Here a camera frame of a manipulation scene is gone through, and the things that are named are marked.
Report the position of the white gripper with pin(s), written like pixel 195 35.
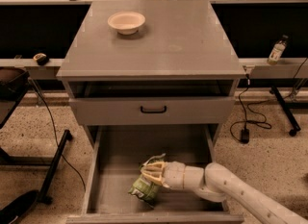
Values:
pixel 174 175

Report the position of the green jalapeno chip bag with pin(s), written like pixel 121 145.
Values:
pixel 144 189

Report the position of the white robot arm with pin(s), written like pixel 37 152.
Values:
pixel 214 183

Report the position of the open grey drawer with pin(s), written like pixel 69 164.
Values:
pixel 118 154

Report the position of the closed grey drawer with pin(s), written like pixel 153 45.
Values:
pixel 126 111

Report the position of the grey drawer cabinet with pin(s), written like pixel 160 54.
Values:
pixel 180 51

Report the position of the black wheeled stand right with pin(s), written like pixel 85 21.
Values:
pixel 289 103

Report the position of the black shoe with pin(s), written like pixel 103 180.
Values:
pixel 14 212

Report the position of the white paper bowl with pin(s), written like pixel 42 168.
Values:
pixel 126 23

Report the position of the black yellow tape measure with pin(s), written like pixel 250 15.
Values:
pixel 41 58

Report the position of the small clear bottle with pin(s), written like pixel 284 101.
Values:
pixel 277 50

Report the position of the black drawer handle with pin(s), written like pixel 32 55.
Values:
pixel 154 110

